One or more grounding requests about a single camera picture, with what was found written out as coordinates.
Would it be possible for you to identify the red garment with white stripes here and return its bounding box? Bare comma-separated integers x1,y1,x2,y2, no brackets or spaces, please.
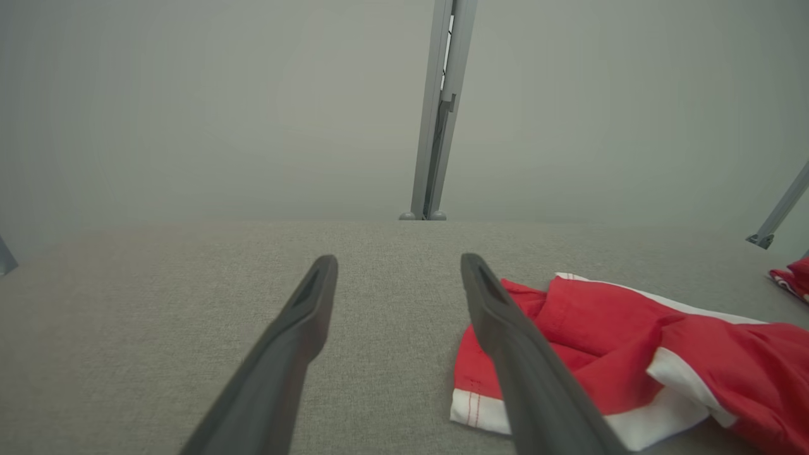
768,255,809,305

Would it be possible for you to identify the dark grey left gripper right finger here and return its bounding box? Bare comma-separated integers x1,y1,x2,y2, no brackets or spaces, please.
460,253,633,455

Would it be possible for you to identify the red and white striped shirt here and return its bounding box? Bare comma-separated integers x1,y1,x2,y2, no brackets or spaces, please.
450,272,809,455

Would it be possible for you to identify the grey double partition post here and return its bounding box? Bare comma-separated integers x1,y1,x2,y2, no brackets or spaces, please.
398,0,479,221

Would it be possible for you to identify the grey fabric covered table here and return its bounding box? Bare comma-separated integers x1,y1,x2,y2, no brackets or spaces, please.
0,220,809,455

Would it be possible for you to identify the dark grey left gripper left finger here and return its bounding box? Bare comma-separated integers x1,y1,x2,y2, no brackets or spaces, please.
180,255,339,455

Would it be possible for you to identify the grey slim partition post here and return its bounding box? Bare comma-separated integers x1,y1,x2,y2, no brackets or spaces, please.
746,161,809,250
0,234,19,276

